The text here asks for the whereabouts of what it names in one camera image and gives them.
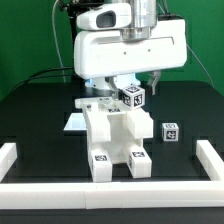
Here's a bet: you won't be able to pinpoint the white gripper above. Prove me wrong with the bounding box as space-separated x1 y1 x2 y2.
74 19 187 99

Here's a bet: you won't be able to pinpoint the white tagged cube nut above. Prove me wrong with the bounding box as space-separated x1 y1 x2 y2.
162 123 179 142
122 85 145 110

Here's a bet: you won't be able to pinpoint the white chair back frame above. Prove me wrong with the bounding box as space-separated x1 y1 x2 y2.
75 97 153 143

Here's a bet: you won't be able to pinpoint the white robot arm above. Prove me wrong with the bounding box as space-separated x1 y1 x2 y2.
74 0 187 92

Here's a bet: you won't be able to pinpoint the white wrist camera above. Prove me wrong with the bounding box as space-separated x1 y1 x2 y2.
77 3 131 31

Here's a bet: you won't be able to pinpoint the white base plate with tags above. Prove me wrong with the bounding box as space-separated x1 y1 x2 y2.
64 113 86 131

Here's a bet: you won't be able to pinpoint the white thin cable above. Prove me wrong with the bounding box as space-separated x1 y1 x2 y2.
51 0 67 84

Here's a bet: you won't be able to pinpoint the black camera stand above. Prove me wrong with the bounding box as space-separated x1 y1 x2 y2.
59 0 104 41

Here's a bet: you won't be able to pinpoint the black cables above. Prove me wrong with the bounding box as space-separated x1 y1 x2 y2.
8 66 76 96

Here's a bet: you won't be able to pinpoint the white right fence wall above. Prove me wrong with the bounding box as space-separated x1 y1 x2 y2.
196 140 224 181

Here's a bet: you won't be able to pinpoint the white fence wall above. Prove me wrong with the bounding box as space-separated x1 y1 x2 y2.
0 181 224 209
196 140 224 181
0 143 17 182

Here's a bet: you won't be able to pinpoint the white front fence wall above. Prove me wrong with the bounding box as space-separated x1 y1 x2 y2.
0 181 224 209

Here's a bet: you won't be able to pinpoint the white left fence wall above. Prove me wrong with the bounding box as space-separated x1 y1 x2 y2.
0 143 17 182

